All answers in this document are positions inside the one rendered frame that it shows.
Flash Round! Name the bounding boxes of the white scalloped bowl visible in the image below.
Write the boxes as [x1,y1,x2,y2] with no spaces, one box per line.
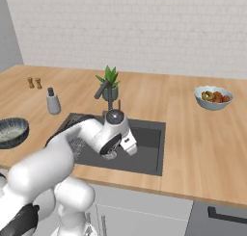
[193,85,234,112]

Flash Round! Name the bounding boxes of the dark patterned bowl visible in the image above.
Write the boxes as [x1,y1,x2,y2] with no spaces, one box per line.
[0,117,30,150]

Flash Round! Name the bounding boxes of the white false drawer front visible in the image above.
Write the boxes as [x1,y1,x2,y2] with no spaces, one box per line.
[89,183,195,223]

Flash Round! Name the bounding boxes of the dark grey sink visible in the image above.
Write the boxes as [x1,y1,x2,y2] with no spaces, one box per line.
[44,112,167,177]

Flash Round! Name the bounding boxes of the white cupboard door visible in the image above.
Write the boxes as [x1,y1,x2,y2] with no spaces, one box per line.
[96,203,193,236]

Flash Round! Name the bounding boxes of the red and green fruit pieces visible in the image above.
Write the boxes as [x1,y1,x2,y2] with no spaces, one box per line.
[201,90,232,104]

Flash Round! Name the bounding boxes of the grey dishwasher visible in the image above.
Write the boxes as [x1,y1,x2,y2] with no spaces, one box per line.
[184,199,247,236]

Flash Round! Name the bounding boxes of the dark grey tap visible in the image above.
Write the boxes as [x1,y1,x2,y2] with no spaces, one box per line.
[94,82,124,119]

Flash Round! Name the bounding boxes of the green plant in grey pot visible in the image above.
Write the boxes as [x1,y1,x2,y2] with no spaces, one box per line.
[95,65,122,102]

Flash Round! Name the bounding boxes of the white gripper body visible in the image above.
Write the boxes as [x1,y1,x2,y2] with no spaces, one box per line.
[123,139,139,157]

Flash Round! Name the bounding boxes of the black dishwasher handle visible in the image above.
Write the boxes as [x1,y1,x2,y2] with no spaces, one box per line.
[206,205,247,225]

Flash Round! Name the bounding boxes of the grey soap dispenser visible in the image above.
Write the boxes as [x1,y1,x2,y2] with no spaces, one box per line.
[45,87,62,116]

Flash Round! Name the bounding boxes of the grey wire sink rack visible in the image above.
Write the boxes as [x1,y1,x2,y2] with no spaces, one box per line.
[61,115,87,161]

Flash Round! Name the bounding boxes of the silver cupboard door handle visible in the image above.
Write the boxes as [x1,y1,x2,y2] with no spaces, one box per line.
[100,215,107,236]

